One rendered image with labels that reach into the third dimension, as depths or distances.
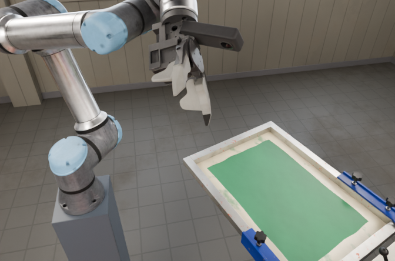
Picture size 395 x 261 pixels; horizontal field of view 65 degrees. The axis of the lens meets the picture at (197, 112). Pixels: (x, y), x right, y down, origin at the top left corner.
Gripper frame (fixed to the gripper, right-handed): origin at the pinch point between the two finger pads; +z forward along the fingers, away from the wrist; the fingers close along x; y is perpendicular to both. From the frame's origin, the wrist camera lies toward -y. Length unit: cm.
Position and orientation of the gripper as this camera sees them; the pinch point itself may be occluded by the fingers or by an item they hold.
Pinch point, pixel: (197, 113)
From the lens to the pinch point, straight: 52.6
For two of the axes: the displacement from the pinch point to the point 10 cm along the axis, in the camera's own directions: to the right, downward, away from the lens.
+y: -9.4, 2.0, 2.9
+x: -3.4, -3.3, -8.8
